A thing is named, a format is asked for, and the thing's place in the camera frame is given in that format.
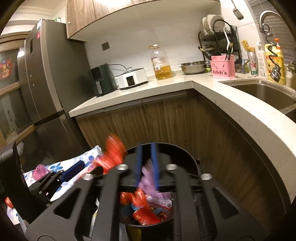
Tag steel sink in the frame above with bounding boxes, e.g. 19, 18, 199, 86
221, 78, 295, 123

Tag dark steel refrigerator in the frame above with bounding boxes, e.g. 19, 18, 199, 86
17, 19, 95, 162

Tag white slow cooker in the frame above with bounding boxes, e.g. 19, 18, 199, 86
115, 68, 148, 90

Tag wooden upper cabinets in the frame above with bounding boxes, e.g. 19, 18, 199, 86
66, 1, 220, 42

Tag chrome faucet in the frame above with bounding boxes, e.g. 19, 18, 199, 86
259, 11, 281, 83

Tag pink plastic bag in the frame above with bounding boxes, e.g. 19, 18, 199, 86
32, 164, 49, 181

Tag wooden glass door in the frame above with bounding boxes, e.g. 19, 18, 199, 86
1, 32, 35, 148

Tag wooden cabinets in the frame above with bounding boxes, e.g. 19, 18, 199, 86
76, 89, 290, 233
66, 1, 220, 42

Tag black dish rack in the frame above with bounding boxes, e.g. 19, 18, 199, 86
198, 15, 242, 64

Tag cooking oil bottle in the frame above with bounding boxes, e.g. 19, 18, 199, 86
149, 44, 173, 80

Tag steel bowl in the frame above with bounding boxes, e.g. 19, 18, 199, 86
180, 61, 207, 75

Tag pink utensil holder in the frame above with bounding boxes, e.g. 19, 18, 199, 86
210, 55, 235, 80

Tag clear red plastic packaging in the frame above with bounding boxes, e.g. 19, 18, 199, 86
147, 197, 173, 221

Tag red paper cup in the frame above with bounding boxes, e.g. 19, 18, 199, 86
132, 207, 163, 225

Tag wall socket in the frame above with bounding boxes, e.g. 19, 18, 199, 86
101, 42, 110, 51

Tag red plastic bag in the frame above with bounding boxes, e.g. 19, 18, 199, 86
93, 134, 127, 175

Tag black trash bin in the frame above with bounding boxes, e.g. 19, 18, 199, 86
120, 143, 201, 240

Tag red snack wrapper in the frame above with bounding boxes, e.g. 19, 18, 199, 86
5, 197, 14, 209

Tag wooden lower cabinets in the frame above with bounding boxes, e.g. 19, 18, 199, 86
76, 89, 290, 233

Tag lilac plastic bag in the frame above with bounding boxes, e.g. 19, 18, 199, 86
138, 159, 171, 200

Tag yellow detergent bottle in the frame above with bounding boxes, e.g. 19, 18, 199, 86
265, 38, 286, 85

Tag black air fryer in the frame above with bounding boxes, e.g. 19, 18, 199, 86
89, 64, 115, 97

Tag blue floral tablecloth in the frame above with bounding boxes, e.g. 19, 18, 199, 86
6, 146, 102, 225

